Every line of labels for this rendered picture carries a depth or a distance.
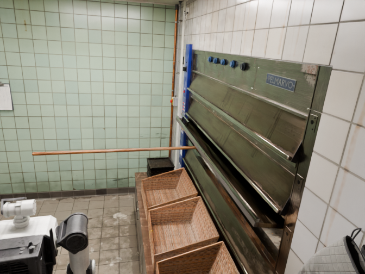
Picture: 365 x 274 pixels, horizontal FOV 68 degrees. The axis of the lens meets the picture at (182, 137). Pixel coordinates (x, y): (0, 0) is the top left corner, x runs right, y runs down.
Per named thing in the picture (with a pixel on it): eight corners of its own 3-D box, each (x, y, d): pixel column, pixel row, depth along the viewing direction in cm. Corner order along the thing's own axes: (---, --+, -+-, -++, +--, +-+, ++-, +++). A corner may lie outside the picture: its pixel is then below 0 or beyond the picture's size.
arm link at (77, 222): (88, 254, 120) (86, 229, 116) (66, 257, 118) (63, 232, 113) (88, 236, 131) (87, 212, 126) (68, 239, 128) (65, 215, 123)
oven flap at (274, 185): (188, 114, 286) (196, 97, 282) (283, 215, 122) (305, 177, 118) (184, 113, 285) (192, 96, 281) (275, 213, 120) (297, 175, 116)
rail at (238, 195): (175, 117, 284) (177, 117, 285) (255, 222, 120) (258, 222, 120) (176, 114, 283) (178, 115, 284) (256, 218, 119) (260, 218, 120)
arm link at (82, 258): (94, 286, 131) (92, 249, 123) (65, 291, 127) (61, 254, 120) (95, 267, 141) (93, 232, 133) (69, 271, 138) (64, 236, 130)
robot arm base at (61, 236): (93, 248, 118) (82, 229, 113) (63, 261, 116) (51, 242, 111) (93, 226, 131) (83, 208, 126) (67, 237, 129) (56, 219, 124)
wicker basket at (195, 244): (198, 220, 255) (201, 194, 246) (216, 266, 203) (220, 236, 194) (146, 224, 245) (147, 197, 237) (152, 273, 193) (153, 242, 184)
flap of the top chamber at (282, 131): (190, 90, 278) (198, 72, 273) (294, 162, 114) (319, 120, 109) (186, 88, 277) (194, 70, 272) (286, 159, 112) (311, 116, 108)
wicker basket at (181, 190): (182, 188, 310) (184, 166, 301) (196, 218, 259) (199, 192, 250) (140, 191, 298) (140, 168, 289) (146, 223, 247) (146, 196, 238)
